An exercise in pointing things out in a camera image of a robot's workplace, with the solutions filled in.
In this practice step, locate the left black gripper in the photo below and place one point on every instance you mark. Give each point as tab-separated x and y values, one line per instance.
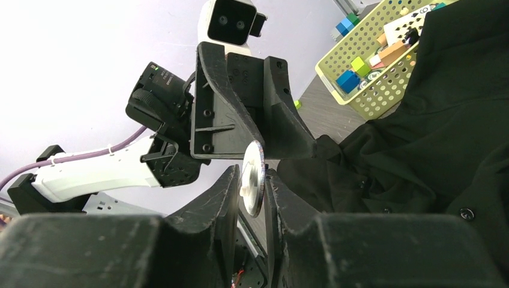
230	91

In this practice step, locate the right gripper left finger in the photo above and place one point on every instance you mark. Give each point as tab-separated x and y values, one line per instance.
193	247

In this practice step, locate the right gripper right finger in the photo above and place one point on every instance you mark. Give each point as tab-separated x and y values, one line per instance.
307	248

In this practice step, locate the black garment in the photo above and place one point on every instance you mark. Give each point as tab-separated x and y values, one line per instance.
444	149

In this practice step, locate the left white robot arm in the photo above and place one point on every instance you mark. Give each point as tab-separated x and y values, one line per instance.
156	155

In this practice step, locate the lime green block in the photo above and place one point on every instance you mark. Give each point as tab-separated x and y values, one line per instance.
297	104

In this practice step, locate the light green plastic basket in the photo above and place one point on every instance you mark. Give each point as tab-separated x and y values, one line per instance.
362	71

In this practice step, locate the blue green stacked blocks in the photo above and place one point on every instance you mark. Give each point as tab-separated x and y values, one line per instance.
344	26

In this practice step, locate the nine of spades card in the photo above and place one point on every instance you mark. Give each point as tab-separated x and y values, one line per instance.
395	31

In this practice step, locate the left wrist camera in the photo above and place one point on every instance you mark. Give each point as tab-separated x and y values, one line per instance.
230	23

